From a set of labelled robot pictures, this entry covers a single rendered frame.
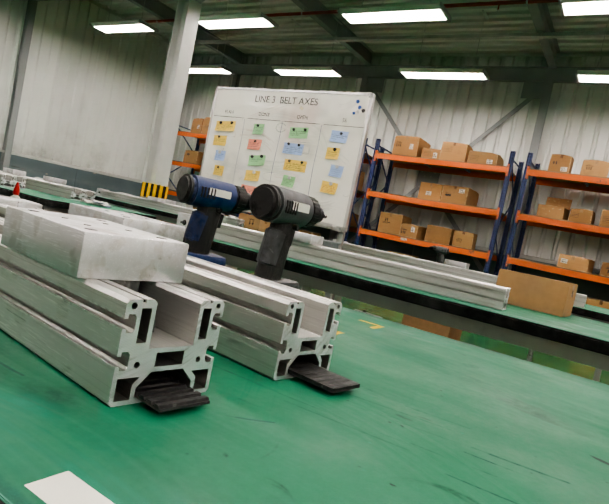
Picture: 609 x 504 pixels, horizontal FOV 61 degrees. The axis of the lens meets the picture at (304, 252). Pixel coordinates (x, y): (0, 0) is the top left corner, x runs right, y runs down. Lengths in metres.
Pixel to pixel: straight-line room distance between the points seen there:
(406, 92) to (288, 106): 8.44
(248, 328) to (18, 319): 0.23
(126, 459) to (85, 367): 0.12
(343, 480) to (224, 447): 0.09
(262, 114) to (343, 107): 0.73
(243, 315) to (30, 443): 0.28
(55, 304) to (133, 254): 0.08
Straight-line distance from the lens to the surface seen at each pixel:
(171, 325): 0.49
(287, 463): 0.40
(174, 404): 0.44
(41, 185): 4.54
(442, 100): 12.12
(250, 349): 0.58
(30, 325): 0.55
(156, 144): 9.45
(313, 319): 0.61
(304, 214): 0.87
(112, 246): 0.48
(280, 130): 4.17
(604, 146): 11.25
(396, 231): 10.88
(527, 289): 2.52
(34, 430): 0.40
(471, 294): 2.12
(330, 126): 3.93
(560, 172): 10.08
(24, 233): 0.56
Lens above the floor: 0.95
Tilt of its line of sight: 3 degrees down
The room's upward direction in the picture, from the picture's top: 12 degrees clockwise
